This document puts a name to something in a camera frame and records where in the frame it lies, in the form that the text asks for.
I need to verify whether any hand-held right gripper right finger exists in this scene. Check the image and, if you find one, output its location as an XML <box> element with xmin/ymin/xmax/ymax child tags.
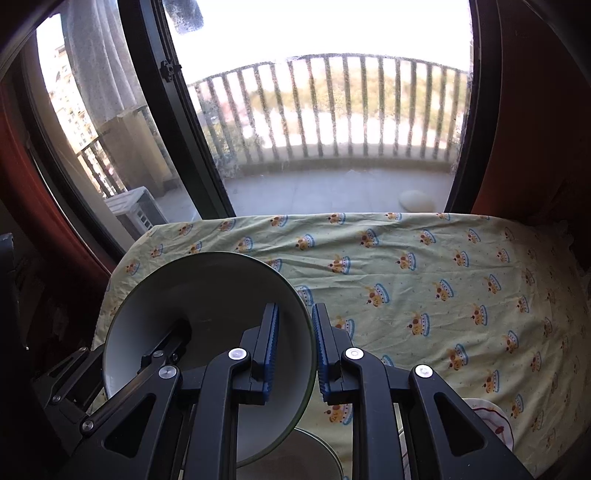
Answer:
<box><xmin>311</xmin><ymin>303</ymin><xmax>534</xmax><ymax>480</ymax></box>

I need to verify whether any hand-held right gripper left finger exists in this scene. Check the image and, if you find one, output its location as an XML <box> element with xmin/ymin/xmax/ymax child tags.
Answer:
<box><xmin>60</xmin><ymin>303</ymin><xmax>280</xmax><ymax>480</ymax></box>

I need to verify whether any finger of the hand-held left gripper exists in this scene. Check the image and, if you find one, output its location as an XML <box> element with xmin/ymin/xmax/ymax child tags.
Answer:
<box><xmin>139</xmin><ymin>318</ymin><xmax>192</xmax><ymax>369</ymax></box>
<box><xmin>32</xmin><ymin>346</ymin><xmax>106</xmax><ymax>416</ymax></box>

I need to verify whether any white floral bowl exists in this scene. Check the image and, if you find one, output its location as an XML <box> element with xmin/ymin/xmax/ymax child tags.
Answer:
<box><xmin>102</xmin><ymin>251</ymin><xmax>318</xmax><ymax>467</ymax></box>
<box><xmin>235</xmin><ymin>427</ymin><xmax>345</xmax><ymax>480</ymax></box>

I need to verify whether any white blue-patterned plate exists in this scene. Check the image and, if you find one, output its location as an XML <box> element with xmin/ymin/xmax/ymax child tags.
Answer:
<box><xmin>399</xmin><ymin>396</ymin><xmax>512</xmax><ymax>480</ymax></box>

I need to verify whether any yellow printed tablecloth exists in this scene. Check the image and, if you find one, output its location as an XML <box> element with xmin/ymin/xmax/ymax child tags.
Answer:
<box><xmin>90</xmin><ymin>211</ymin><xmax>591</xmax><ymax>480</ymax></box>

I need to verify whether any outdoor air conditioner unit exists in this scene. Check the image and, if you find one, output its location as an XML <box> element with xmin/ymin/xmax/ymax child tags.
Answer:
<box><xmin>104</xmin><ymin>187</ymin><xmax>169</xmax><ymax>241</ymax></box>

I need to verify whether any red curtain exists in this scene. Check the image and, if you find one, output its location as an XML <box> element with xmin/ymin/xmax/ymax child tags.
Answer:
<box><xmin>0</xmin><ymin>78</ymin><xmax>118</xmax><ymax>278</ymax></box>
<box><xmin>462</xmin><ymin>0</ymin><xmax>591</xmax><ymax>232</ymax></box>

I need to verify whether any distant apartment building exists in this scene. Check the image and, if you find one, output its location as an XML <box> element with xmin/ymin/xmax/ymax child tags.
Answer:
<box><xmin>37</xmin><ymin>41</ymin><xmax>100</xmax><ymax>153</ymax></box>

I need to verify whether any white hanging cloth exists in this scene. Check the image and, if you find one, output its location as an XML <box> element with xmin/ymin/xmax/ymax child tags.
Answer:
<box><xmin>62</xmin><ymin>0</ymin><xmax>146</xmax><ymax>134</ymax></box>

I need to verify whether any balcony railing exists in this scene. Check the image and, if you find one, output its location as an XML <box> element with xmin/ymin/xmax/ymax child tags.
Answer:
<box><xmin>187</xmin><ymin>53</ymin><xmax>469</xmax><ymax>163</ymax></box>

